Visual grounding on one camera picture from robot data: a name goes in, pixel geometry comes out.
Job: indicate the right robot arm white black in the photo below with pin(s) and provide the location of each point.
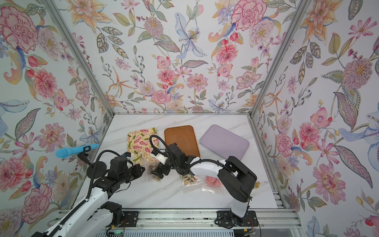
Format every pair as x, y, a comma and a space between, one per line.
235, 176

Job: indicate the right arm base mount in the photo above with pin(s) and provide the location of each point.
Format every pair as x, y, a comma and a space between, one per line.
228, 220

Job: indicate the ziploc bag pink cookies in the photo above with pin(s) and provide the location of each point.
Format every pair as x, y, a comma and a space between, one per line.
214, 186

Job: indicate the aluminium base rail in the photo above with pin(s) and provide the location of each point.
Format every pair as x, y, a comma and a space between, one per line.
207, 218

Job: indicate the ziploc bag round cookies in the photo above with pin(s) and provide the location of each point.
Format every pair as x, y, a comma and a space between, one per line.
151, 171

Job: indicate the blue microphone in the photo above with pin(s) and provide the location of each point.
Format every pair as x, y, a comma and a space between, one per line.
65, 153

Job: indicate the black microphone stand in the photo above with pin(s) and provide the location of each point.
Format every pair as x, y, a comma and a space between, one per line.
94, 170

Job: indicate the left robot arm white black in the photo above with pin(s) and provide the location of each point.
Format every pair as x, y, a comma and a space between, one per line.
96, 211

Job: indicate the brown wooden tray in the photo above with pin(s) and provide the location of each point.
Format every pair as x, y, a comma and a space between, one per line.
185, 139

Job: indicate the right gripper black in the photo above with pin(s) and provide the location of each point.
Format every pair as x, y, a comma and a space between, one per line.
159, 172

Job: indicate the ziploc bag beige cookies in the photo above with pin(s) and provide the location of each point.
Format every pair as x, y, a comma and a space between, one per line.
190, 183

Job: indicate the floral yellow tray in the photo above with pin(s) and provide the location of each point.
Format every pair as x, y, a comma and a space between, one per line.
138, 144

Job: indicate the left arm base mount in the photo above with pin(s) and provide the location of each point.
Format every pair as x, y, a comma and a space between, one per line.
119, 216

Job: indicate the lilac plastic tray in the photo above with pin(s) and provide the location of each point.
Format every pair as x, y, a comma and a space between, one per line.
224, 143

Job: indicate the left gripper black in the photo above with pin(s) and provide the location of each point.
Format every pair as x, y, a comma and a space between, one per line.
136, 168

